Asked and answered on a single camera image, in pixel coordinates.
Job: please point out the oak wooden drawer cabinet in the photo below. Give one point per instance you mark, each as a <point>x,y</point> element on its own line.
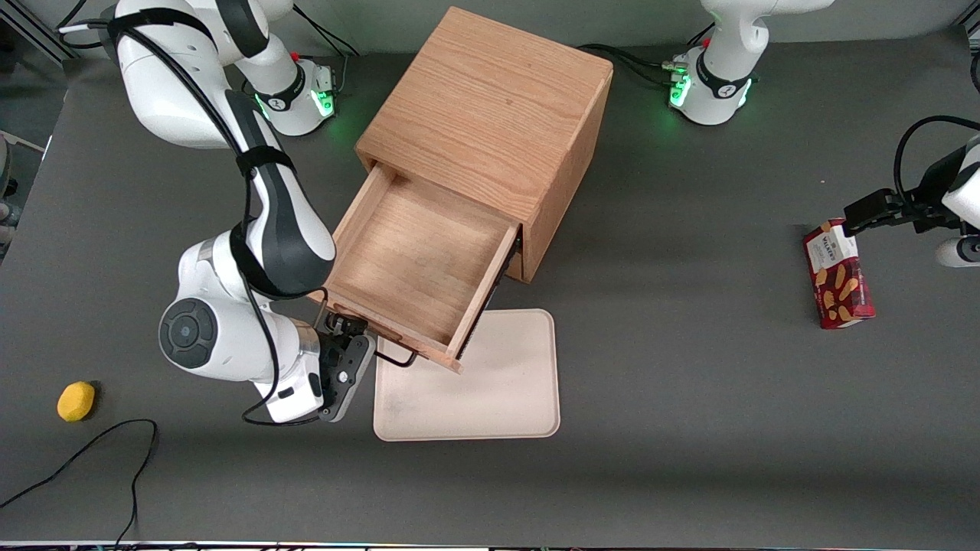
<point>498,99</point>

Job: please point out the cream rectangular plastic tray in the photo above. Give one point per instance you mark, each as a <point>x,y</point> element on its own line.
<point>498,390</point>

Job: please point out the aluminium frame bar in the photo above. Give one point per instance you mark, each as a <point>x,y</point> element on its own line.
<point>42,38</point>

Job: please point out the yellow lemon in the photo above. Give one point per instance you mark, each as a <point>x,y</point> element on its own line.
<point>76,402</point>

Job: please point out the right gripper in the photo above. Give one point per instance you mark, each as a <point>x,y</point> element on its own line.
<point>332,353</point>

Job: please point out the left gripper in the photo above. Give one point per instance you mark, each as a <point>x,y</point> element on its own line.
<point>935,186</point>

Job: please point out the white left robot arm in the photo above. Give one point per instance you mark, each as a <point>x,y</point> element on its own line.
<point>720,76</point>

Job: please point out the red shortbread cookie box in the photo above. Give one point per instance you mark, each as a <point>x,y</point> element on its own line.
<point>842,283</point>

